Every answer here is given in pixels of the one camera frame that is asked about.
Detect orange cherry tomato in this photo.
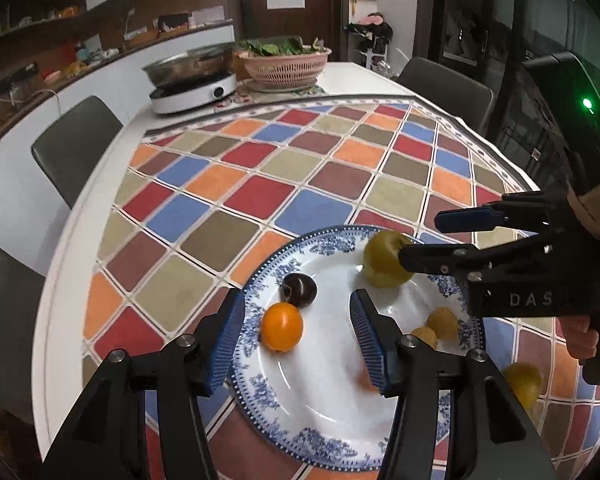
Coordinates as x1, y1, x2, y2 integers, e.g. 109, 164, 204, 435
260, 302, 305, 352

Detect colourful checkered tablecloth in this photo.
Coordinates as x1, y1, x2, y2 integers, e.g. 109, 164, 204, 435
80, 102, 600, 480

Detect white lower cabinets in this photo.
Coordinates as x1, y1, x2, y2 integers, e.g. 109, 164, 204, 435
0, 22, 236, 241

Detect small tan round fruit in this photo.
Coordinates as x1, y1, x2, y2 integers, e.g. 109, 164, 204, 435
410, 326, 438, 351
425, 307, 462, 341

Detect steel pot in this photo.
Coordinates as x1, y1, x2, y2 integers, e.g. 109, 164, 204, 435
141, 42, 237, 87

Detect dark purple plum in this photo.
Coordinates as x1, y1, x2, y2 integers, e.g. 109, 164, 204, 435
280, 273, 318, 308

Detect shoe rack with shoes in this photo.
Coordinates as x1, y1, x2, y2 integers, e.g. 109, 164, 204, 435
344, 12, 396, 68

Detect orange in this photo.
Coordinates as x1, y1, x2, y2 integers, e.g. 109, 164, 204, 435
355, 365, 381, 394

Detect green leafy vegetables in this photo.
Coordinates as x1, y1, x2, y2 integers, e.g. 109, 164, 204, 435
237, 35, 331, 57

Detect white induction cooker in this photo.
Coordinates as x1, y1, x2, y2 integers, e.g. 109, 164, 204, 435
149, 71, 238, 115

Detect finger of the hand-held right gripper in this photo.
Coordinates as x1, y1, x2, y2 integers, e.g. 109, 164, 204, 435
397, 232, 546, 277
434, 191, 551, 235

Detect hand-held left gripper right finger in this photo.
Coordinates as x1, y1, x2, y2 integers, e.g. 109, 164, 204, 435
349, 288, 561, 480

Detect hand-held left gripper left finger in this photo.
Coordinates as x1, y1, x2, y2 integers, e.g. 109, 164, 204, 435
40, 287, 247, 480

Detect patterned placemat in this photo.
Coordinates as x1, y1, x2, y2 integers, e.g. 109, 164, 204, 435
215, 82, 327, 111

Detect person's right hand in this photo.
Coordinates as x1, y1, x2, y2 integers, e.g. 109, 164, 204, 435
555, 316, 599, 364

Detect yellow green pear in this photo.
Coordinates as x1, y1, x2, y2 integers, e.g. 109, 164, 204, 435
502, 362, 545, 408
362, 231, 416, 289

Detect dark brown door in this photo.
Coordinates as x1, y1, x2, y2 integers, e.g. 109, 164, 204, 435
232, 0, 343, 52

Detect grey leather dining chair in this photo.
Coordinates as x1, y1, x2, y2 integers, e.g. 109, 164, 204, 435
0, 234, 48, 426
396, 56, 495, 133
31, 95, 124, 209

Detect pink colander basket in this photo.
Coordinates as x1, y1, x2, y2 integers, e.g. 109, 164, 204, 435
237, 46, 333, 92

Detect blue rimmed white plate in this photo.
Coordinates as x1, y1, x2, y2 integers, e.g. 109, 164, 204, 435
228, 226, 485, 471

